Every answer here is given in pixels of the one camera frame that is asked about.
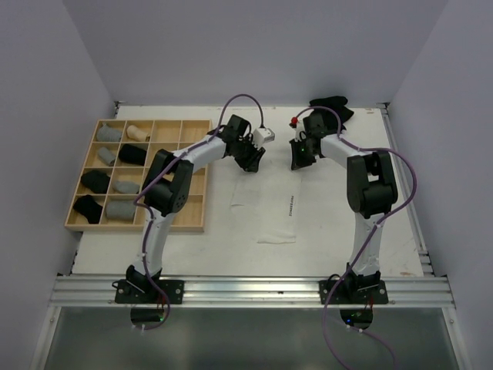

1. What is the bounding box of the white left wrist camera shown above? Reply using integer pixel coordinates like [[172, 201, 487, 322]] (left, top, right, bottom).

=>
[[252, 127, 275, 148]]

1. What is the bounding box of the grey rolled underwear top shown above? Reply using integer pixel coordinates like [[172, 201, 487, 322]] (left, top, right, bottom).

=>
[[96, 123, 122, 143]]

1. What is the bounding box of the wooden compartment tray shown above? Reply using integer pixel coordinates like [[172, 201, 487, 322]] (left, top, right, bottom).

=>
[[65, 119, 211, 232]]

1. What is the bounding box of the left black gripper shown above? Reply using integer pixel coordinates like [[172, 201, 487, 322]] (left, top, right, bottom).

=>
[[233, 136, 266, 173]]

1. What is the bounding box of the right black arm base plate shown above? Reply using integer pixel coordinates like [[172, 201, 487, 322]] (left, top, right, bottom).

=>
[[318, 276, 389, 305]]

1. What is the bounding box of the grey rolled underwear second row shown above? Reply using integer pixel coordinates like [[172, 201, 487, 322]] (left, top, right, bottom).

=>
[[97, 146, 116, 167]]

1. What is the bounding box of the black rolled underwear second row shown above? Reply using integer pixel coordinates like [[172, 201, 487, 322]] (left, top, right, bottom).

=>
[[118, 143, 147, 166]]

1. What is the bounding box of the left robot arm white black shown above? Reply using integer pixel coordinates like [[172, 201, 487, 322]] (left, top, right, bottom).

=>
[[116, 115, 265, 304]]

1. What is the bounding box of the beige rolled underwear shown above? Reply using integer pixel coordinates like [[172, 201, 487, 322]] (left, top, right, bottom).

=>
[[126, 125, 150, 142]]

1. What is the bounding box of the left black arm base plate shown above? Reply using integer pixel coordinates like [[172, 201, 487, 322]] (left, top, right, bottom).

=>
[[112, 279, 184, 304]]

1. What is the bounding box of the black rolled underwear bottom row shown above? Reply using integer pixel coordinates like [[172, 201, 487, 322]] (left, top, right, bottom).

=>
[[72, 195, 103, 224]]

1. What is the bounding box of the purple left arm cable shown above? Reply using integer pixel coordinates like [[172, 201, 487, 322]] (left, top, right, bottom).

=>
[[132, 92, 267, 331]]

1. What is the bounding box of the black rolled underwear third row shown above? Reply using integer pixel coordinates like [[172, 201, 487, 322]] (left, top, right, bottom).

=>
[[81, 170, 110, 194]]

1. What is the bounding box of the aluminium mounting rail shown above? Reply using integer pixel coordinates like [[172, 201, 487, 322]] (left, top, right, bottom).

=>
[[49, 274, 454, 308]]

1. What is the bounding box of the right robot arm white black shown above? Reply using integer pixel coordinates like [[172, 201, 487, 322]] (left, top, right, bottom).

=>
[[290, 113, 398, 304]]

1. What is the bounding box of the white underwear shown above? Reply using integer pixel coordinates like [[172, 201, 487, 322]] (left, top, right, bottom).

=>
[[230, 170, 301, 244]]

